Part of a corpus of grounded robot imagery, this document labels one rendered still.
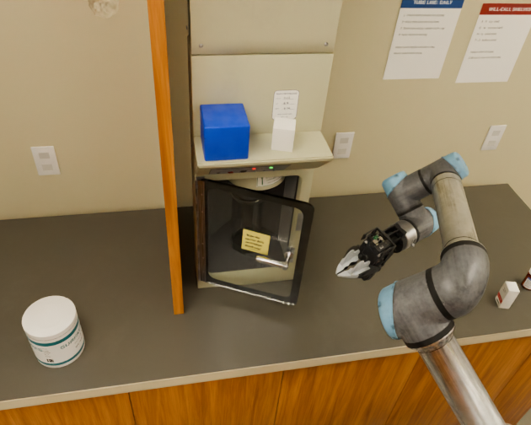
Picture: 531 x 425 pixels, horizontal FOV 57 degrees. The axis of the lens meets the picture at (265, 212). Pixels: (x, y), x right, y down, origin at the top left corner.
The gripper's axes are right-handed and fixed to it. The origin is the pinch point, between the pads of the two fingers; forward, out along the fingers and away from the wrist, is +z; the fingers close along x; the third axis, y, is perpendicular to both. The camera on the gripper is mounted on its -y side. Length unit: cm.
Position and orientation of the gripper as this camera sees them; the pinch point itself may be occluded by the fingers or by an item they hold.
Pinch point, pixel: (340, 274)
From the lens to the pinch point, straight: 125.0
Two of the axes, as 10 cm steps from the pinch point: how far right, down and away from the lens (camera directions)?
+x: 5.8, 6.8, -4.5
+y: 1.8, -6.5, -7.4
